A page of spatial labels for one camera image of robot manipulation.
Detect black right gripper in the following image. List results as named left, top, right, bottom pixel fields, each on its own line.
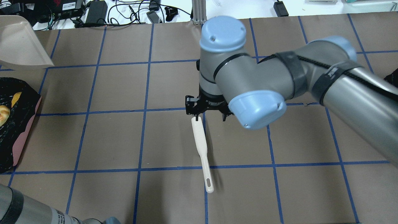
left=185, top=90, right=233, bottom=121

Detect beige hand brush black bristles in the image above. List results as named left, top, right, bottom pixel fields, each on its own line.
left=191, top=116, right=214, bottom=194

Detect beige plastic dustpan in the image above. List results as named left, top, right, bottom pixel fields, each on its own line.
left=0, top=15, right=54, bottom=70

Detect brown potato-like trash piece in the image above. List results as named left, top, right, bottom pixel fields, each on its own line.
left=0, top=105, right=10, bottom=126

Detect pale curved peel trash piece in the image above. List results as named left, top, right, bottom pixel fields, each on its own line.
left=11, top=92, right=22, bottom=108

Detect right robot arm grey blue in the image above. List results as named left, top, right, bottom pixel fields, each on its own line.
left=185, top=16, right=398, bottom=167

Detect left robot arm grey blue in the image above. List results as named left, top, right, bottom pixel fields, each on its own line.
left=0, top=184, right=120, bottom=224

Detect black lined trash bin left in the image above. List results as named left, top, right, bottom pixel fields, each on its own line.
left=0, top=77, right=41, bottom=173

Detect black trash bin right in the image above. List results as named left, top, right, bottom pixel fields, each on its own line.
left=384, top=68, right=398, bottom=88

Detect black adapter top right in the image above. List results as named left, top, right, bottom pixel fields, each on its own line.
left=273, top=0, right=289, bottom=17

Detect black power adapter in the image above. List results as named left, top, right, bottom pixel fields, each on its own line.
left=85, top=0, right=108, bottom=26

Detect black device with label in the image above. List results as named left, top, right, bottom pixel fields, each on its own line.
left=48, top=0, right=86, bottom=19

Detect aluminium frame post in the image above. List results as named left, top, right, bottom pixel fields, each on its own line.
left=192, top=0, right=207, bottom=25

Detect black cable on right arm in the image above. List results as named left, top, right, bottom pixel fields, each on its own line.
left=257, top=53, right=398, bottom=100

